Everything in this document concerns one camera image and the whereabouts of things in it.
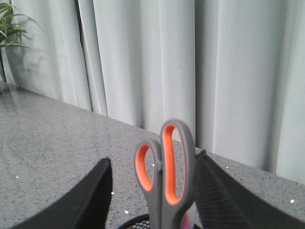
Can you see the green potted plant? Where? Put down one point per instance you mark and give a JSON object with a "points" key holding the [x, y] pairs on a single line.
{"points": [[11, 32]]}

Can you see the pink pen with clear cap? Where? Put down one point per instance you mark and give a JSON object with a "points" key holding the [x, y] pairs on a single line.
{"points": [[188, 220]]}

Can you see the grey orange handled scissors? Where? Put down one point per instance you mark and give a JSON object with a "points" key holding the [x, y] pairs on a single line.
{"points": [[154, 166]]}

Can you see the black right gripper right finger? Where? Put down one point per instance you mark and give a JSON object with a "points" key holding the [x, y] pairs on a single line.
{"points": [[223, 203]]}

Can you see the black mesh pen cup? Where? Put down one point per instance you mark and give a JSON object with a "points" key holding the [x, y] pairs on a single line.
{"points": [[139, 222]]}

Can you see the light grey curtain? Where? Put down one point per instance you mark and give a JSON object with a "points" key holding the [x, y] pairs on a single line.
{"points": [[233, 70]]}

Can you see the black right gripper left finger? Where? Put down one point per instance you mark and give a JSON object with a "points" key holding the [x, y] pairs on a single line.
{"points": [[85, 206]]}

